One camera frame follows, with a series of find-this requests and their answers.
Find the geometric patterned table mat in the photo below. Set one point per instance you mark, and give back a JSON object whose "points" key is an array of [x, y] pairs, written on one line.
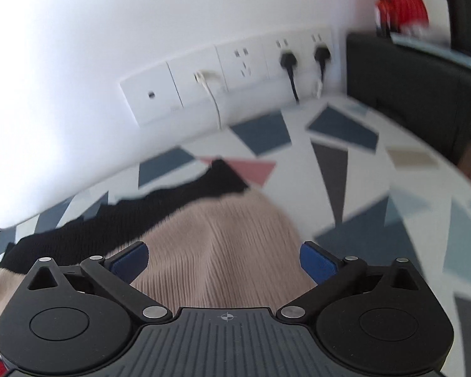
{"points": [[376, 188]]}

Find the white wall socket panel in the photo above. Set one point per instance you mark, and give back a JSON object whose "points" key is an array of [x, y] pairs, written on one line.
{"points": [[157, 86]]}

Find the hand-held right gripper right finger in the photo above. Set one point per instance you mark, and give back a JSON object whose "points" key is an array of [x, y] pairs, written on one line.
{"points": [[318, 261]]}

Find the red orange doll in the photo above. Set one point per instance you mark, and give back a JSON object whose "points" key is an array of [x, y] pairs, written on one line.
{"points": [[404, 0]]}

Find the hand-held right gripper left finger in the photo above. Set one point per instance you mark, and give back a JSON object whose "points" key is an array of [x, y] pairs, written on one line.
{"points": [[131, 261]]}

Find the black power plug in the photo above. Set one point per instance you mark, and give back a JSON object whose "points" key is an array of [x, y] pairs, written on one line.
{"points": [[288, 61], [322, 53]]}

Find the red beige black knit sweater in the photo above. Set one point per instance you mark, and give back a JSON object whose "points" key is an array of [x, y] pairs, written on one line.
{"points": [[219, 243]]}

